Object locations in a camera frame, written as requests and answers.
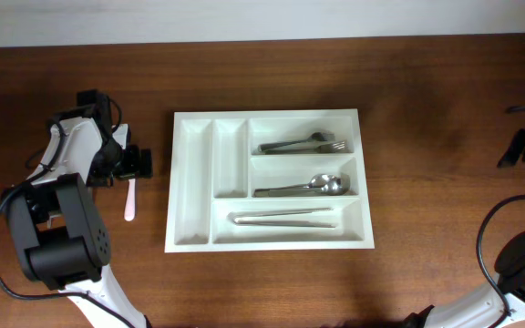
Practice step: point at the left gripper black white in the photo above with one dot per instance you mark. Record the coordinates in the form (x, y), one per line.
(134, 169)

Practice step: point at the pink plastic knife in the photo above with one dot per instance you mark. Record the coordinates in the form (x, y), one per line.
(130, 206)

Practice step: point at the metal fork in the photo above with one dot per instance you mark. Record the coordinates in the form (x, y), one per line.
(332, 147)
(315, 137)

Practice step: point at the large metal spoon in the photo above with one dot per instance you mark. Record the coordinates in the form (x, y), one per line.
(319, 183)
(345, 187)

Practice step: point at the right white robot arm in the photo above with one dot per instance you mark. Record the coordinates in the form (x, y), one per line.
(500, 301)

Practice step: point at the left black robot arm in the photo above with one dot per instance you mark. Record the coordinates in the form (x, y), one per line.
(57, 231)

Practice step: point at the white cutlery tray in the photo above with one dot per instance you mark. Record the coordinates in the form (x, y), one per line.
(216, 167)

